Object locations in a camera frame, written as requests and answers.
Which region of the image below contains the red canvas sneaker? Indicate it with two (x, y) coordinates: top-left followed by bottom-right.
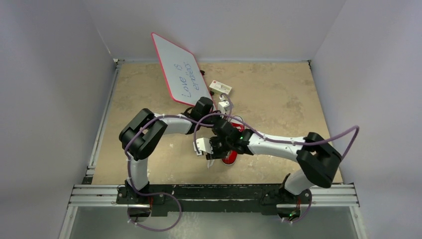
(221, 121), (245, 166)

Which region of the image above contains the white shoelace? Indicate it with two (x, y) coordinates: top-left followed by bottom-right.
(207, 160), (214, 169)

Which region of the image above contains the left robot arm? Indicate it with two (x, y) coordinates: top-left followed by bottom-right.
(119, 97), (213, 204)

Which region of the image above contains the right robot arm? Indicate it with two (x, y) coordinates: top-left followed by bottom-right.
(206, 119), (342, 203)

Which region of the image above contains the small white green box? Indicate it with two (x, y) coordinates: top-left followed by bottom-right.
(209, 80), (232, 95)

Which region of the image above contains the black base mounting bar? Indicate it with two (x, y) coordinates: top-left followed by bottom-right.
(116, 184), (312, 219)

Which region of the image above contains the pink framed whiteboard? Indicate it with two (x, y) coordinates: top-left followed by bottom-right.
(151, 32), (212, 106)

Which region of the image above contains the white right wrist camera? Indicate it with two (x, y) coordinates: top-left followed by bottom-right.
(193, 137), (213, 156)

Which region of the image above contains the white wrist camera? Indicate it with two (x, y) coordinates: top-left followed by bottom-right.
(193, 137), (213, 156)
(217, 100), (231, 114)

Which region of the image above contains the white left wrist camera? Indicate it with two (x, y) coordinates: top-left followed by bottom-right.
(217, 100), (231, 114)

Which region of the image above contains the aluminium rail frame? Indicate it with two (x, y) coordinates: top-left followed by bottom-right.
(64, 61), (359, 239)

